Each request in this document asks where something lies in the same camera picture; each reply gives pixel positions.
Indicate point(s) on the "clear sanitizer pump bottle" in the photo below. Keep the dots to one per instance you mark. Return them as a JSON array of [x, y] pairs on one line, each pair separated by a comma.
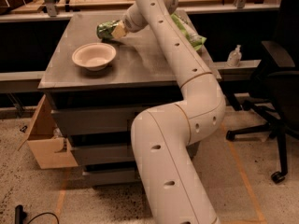
[[234, 57]]

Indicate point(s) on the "green chip bag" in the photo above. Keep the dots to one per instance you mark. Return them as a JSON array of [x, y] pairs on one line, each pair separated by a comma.
[[197, 41]]

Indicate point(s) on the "white paper bowl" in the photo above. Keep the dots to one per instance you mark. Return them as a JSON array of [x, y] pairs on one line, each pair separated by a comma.
[[94, 56]]

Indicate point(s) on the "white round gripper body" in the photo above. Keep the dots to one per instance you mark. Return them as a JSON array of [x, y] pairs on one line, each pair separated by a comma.
[[129, 24]]

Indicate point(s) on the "black office chair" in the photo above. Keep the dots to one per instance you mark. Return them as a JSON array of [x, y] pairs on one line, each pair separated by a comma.
[[276, 79]]

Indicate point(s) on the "grey metal ledge rail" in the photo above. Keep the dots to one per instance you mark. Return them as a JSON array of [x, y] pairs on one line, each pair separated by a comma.
[[28, 81]]

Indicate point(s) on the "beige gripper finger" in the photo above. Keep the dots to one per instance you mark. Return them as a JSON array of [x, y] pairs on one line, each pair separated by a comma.
[[119, 31]]

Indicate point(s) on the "crushed green soda can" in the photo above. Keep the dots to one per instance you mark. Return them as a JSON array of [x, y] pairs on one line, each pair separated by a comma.
[[105, 29]]

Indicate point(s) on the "middle grey drawer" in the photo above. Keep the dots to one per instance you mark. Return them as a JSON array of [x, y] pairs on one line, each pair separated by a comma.
[[101, 154]]

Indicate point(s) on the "bottom grey drawer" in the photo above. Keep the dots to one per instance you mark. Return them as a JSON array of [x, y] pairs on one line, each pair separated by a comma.
[[111, 177]]

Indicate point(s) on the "open cardboard box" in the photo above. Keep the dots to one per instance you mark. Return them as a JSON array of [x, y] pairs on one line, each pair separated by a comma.
[[49, 147]]

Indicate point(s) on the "grey drawer cabinet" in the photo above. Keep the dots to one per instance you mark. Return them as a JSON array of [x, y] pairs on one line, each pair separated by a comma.
[[139, 75]]

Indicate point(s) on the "top grey drawer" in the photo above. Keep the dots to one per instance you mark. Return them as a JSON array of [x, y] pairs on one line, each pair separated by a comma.
[[95, 120]]

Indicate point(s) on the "grey drawer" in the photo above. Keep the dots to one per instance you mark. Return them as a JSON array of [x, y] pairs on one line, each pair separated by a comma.
[[111, 177], [95, 120], [101, 154]]

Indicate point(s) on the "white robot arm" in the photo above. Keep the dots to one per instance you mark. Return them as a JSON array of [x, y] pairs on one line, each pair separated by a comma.
[[160, 135]]

